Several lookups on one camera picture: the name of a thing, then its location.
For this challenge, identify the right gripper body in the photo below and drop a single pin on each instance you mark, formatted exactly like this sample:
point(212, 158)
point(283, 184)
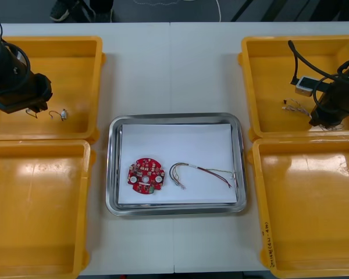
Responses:
point(337, 101)

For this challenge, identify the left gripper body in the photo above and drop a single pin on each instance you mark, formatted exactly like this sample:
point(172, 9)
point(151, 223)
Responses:
point(23, 96)

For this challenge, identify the steel tray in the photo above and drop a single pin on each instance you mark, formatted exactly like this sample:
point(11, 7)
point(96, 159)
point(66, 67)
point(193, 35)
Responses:
point(113, 162)

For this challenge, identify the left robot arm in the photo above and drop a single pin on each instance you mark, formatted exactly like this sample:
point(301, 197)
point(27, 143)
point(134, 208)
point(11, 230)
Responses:
point(5, 64)

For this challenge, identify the yellow-orange plastic bin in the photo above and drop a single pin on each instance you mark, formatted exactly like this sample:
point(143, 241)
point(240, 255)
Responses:
point(267, 72)
point(308, 218)
point(32, 218)
point(69, 87)

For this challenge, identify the person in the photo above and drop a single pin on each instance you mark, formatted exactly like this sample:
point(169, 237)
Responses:
point(59, 13)

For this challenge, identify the black stand leg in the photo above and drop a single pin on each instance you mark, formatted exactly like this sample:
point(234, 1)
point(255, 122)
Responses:
point(240, 11)

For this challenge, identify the round red circuit board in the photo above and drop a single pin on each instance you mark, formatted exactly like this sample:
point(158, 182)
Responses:
point(139, 168)

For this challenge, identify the white sheet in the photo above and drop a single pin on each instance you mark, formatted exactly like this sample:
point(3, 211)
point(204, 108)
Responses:
point(177, 139)

